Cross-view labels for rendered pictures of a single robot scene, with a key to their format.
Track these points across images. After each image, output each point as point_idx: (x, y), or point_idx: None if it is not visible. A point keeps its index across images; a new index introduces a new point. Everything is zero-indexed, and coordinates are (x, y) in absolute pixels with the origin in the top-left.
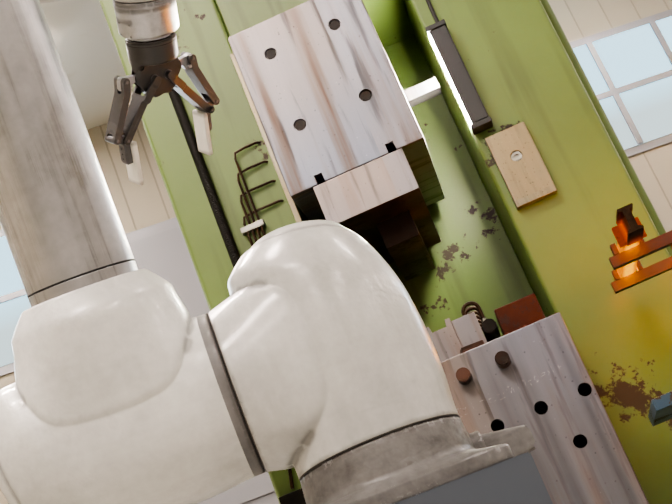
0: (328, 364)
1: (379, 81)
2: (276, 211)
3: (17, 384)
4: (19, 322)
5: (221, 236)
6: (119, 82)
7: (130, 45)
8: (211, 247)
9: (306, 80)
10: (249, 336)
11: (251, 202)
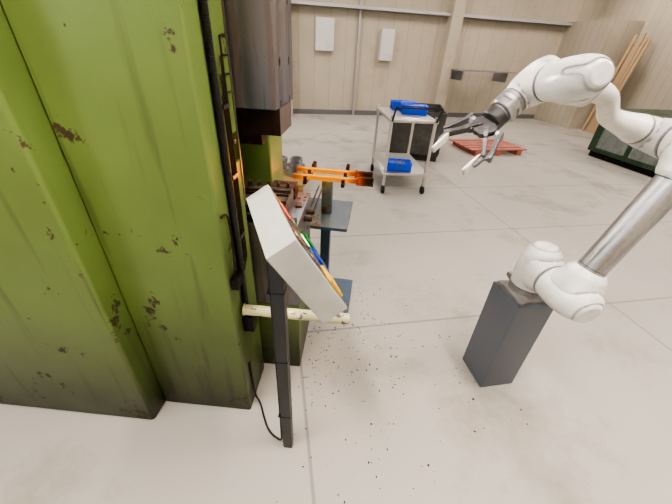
0: None
1: (290, 55)
2: (228, 98)
3: (602, 295)
4: (606, 281)
5: (211, 104)
6: (503, 136)
7: (507, 120)
8: (207, 111)
9: (281, 31)
10: None
11: (226, 86)
